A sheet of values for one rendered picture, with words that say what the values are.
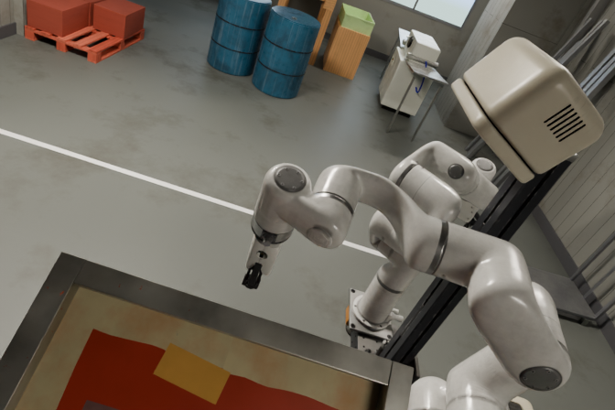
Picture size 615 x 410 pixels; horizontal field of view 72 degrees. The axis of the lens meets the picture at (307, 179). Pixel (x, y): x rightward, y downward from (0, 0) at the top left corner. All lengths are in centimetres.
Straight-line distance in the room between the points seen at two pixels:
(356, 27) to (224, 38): 219
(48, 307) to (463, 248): 60
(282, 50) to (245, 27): 55
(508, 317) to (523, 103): 29
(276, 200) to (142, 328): 29
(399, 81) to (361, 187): 546
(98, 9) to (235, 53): 156
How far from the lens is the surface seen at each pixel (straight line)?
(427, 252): 63
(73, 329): 76
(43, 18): 530
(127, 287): 72
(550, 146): 72
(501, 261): 64
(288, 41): 508
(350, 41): 676
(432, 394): 91
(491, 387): 82
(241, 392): 73
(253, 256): 76
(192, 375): 73
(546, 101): 68
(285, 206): 63
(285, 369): 74
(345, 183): 66
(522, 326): 63
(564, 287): 445
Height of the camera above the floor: 211
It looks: 32 degrees down
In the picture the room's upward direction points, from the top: 22 degrees clockwise
